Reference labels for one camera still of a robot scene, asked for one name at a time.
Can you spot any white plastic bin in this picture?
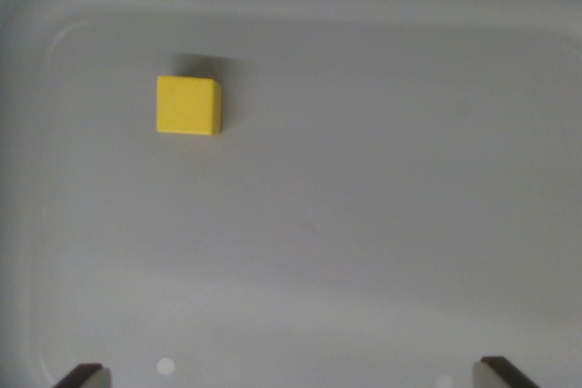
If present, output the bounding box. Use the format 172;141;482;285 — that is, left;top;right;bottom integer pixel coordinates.
0;0;582;388

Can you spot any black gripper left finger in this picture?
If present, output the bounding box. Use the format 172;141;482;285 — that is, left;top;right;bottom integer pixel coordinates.
53;363;112;388

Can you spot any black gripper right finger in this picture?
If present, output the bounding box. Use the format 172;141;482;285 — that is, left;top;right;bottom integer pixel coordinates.
472;354;542;388

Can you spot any yellow wooden cube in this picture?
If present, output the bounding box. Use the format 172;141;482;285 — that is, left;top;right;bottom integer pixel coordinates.
156;75;224;136

